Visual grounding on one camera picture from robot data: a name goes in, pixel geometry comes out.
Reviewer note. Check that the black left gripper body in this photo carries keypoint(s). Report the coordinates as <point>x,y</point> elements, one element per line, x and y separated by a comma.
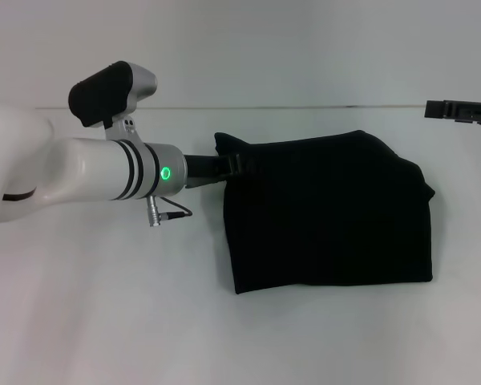
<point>204,167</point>

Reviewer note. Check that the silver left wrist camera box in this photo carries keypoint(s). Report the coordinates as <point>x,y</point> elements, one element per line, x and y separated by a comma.
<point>108,94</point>

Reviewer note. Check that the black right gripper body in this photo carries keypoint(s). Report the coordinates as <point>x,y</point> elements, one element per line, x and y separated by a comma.
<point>475,111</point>

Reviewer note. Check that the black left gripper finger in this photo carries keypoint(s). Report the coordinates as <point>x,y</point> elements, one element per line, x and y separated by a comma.
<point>244,164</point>

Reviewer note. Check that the black t-shirt with FREE print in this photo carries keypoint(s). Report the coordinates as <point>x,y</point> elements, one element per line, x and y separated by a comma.
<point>328,216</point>

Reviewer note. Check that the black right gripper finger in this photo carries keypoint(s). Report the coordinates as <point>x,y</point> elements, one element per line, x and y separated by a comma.
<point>435,109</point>

